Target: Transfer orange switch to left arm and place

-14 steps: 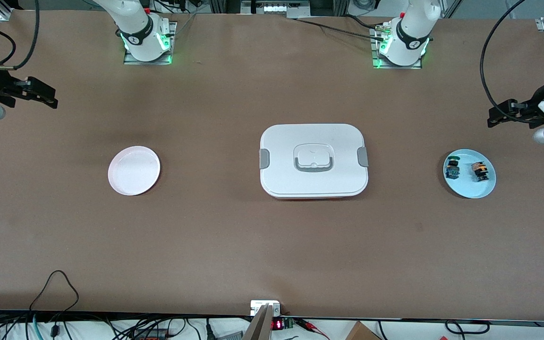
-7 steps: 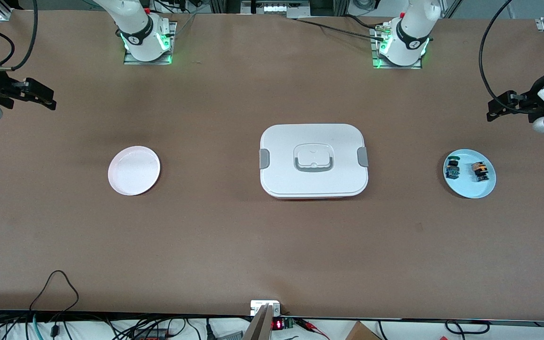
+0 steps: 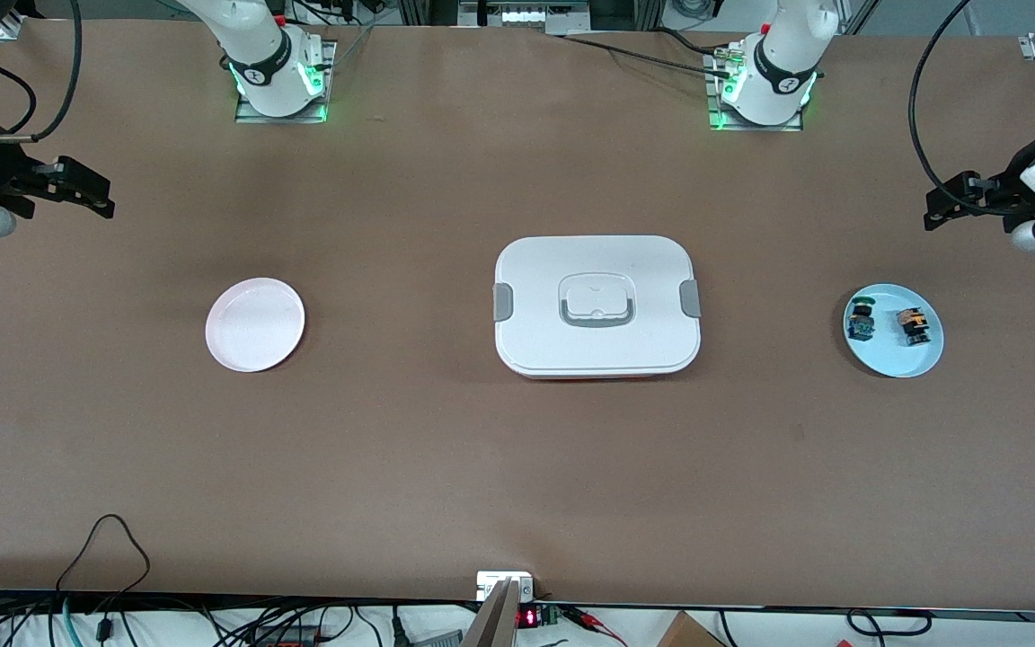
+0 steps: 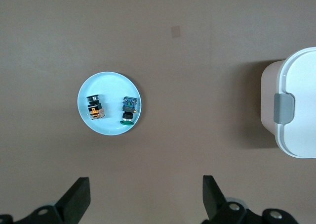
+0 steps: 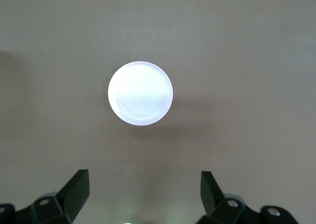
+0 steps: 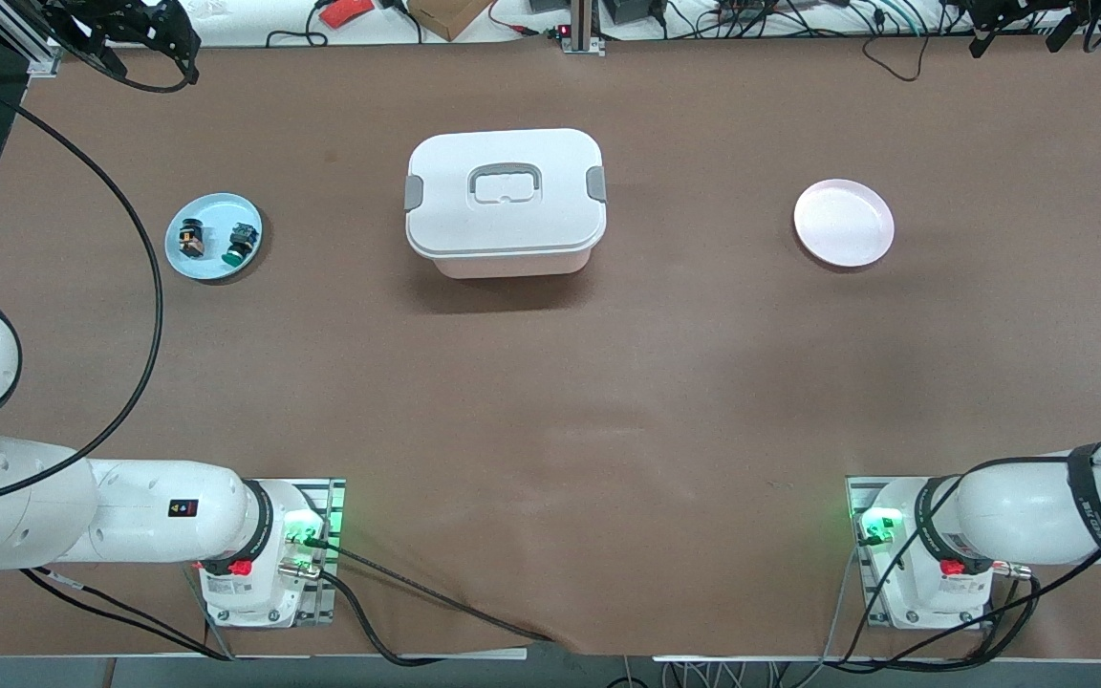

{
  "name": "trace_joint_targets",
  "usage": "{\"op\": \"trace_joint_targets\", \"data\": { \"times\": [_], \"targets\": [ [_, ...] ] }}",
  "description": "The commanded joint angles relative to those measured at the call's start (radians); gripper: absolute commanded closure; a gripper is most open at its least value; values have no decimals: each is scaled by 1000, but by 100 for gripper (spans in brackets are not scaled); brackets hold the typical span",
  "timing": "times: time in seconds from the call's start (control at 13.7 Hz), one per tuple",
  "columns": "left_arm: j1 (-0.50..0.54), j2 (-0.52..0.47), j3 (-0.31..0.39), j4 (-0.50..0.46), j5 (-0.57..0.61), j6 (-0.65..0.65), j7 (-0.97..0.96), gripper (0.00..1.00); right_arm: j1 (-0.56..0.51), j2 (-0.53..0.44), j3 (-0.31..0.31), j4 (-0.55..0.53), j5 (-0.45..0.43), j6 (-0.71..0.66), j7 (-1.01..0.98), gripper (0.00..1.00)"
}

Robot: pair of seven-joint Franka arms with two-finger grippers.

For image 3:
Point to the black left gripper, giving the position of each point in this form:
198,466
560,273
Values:
1008,190

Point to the orange black push-button switch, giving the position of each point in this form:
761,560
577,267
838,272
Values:
913,328

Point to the brown cardboard box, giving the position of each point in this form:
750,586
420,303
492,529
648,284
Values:
688,633

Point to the light blue round plate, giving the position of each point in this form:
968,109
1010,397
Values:
890,359

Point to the pale pink round plate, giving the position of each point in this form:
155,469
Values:
252,328

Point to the white power strip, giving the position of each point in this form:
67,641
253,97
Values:
526,13

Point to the red clip leads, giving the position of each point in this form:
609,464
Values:
589,618

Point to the grey power adapter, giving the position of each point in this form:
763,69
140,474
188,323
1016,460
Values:
437,640

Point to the aluminium bar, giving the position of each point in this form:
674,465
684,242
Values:
492,624

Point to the red digit display module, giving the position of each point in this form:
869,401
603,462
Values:
526,618

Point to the green blue push-button switch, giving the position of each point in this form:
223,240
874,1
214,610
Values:
861,322

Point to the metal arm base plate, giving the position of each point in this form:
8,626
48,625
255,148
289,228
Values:
715,94
329,63

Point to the white metal bracket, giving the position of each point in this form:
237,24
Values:
484,584

